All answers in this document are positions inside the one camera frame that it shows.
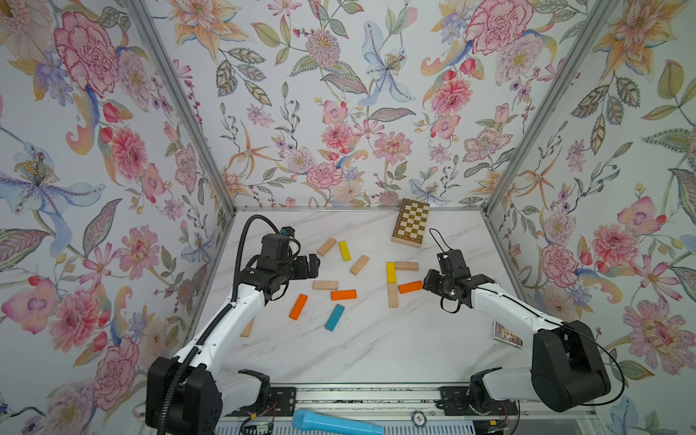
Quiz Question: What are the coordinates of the orange block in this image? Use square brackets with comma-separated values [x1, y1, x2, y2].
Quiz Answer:
[397, 281, 423, 295]
[331, 289, 357, 301]

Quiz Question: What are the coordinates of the natural wood block top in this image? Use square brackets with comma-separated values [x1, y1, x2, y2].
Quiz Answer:
[394, 261, 420, 271]

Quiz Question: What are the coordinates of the yellow block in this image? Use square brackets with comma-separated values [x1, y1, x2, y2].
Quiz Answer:
[386, 262, 397, 284]
[338, 241, 352, 262]

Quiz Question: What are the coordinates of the natural wood block diagonal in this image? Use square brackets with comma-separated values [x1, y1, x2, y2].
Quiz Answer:
[350, 255, 370, 276]

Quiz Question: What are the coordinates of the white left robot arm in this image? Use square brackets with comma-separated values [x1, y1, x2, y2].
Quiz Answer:
[145, 227, 321, 434]

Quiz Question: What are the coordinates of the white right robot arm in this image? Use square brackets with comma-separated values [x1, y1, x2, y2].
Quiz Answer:
[423, 249, 611, 414]

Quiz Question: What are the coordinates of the orange block diagonal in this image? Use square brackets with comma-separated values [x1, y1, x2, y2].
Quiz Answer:
[288, 294, 308, 321]

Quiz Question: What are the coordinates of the small card box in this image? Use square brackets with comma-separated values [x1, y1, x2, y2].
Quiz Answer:
[493, 322, 524, 348]

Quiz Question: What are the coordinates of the wooden chessboard box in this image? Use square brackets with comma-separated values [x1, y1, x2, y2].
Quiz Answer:
[391, 199, 430, 248]

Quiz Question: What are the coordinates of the teal block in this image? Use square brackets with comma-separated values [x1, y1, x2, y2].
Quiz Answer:
[324, 304, 345, 332]

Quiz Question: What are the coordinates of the blue microphone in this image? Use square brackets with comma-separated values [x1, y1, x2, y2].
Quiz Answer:
[292, 410, 384, 435]

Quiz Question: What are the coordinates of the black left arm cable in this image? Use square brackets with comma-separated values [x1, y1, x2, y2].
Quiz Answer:
[156, 214, 281, 435]

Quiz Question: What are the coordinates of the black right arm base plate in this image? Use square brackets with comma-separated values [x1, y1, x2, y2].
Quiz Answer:
[435, 367, 519, 416]

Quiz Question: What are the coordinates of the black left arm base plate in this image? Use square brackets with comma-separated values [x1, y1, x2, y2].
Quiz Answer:
[225, 387, 297, 418]

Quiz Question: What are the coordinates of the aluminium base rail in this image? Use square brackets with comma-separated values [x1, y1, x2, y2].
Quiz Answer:
[271, 382, 597, 421]

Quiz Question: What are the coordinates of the aluminium left corner post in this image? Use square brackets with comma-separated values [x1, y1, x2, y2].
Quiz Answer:
[124, 0, 237, 218]

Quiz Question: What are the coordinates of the aluminium corner post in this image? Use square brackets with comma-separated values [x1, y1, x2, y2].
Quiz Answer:
[480, 1, 614, 219]
[124, 0, 237, 218]

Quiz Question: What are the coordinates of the aluminium right corner post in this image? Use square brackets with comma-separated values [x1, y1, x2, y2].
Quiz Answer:
[480, 1, 614, 219]

